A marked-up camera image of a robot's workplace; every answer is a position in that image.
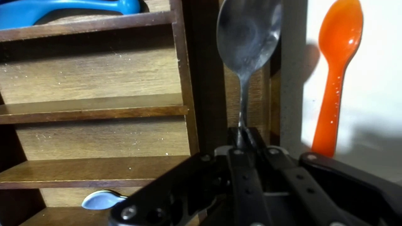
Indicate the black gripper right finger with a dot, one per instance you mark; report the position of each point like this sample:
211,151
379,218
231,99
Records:
318,192

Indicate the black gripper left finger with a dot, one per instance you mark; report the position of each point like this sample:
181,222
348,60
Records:
201,192

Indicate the orange plastic spoon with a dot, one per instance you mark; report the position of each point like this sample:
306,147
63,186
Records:
339,32

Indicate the grey metal spoon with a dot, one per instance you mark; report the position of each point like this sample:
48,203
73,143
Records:
249,32

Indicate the brown wooden cutlery rack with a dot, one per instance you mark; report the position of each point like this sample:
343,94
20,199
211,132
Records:
104,75

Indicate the small light blue spoon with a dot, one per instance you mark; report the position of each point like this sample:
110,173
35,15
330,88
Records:
100,199

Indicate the white washing machine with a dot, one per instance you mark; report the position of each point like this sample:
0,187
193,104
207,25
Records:
377,83

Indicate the blue plastic spoon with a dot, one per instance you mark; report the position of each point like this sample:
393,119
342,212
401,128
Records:
50,10

